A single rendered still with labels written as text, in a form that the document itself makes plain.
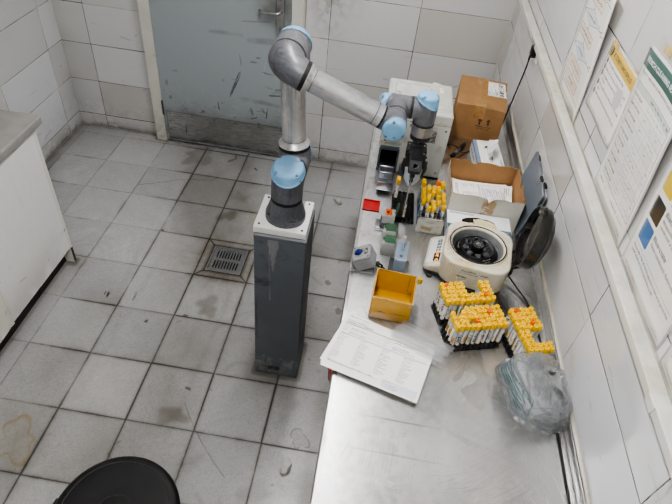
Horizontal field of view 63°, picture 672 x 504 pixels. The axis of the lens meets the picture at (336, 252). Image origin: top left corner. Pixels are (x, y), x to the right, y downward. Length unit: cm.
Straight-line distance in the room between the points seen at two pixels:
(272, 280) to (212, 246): 115
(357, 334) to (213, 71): 249
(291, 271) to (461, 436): 92
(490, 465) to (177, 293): 197
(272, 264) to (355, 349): 60
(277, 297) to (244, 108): 190
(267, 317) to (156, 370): 66
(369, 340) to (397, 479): 43
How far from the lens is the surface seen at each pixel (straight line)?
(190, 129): 410
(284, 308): 231
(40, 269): 307
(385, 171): 235
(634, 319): 142
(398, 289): 187
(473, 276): 192
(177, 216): 352
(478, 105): 270
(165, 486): 176
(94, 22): 410
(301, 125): 199
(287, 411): 260
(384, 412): 161
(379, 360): 168
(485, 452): 162
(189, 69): 388
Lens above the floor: 224
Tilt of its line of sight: 43 degrees down
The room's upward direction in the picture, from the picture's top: 7 degrees clockwise
